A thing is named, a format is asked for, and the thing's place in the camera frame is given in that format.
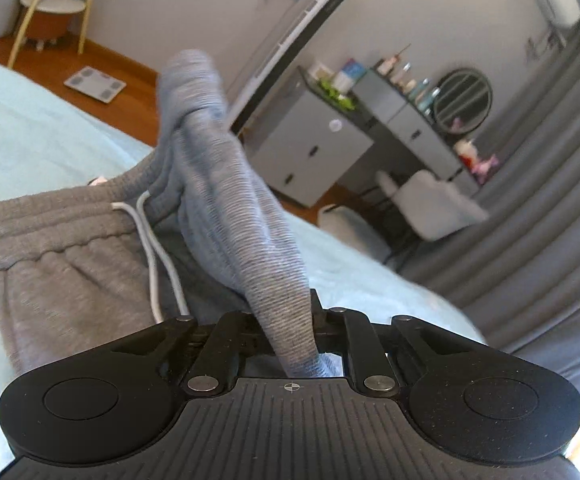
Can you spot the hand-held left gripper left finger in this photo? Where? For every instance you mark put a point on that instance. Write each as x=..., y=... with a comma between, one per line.
x=229, y=341

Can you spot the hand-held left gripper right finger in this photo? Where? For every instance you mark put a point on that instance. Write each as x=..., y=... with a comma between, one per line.
x=355, y=341

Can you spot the grey pants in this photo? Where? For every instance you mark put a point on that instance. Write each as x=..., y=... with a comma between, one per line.
x=229, y=200

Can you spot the white pouf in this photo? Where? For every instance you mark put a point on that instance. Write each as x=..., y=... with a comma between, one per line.
x=350, y=230

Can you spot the white chair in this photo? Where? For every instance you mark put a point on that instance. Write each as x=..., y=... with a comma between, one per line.
x=435, y=205

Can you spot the grey drawer cabinet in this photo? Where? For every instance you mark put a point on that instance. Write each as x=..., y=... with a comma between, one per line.
x=310, y=150

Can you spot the pink toy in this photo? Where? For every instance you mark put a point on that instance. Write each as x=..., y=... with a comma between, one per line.
x=485, y=166

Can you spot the grey dressing table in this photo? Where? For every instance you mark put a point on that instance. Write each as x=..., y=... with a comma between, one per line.
x=405, y=125

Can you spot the grey curtain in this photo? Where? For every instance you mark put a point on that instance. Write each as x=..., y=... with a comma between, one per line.
x=545, y=210

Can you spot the green packet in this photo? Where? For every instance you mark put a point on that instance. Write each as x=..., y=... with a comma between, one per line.
x=337, y=95

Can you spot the round mirror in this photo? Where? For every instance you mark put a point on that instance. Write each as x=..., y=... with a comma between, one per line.
x=462, y=100

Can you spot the row of cosmetic bottles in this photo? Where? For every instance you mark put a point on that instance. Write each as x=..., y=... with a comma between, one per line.
x=412, y=82

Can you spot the blue white box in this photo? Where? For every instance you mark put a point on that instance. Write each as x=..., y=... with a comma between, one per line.
x=351, y=75

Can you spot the light blue blanket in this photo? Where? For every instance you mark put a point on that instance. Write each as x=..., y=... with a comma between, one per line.
x=29, y=135

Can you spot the white bathroom scale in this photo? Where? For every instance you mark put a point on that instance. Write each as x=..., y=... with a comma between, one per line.
x=94, y=84

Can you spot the white framed panel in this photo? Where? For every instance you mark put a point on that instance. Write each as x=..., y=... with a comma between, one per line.
x=295, y=30

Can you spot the gold metal rack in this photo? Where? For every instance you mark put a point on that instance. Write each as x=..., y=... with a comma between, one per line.
x=85, y=15

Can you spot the round white orange stool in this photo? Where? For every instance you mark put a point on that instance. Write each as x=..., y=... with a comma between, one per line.
x=52, y=6

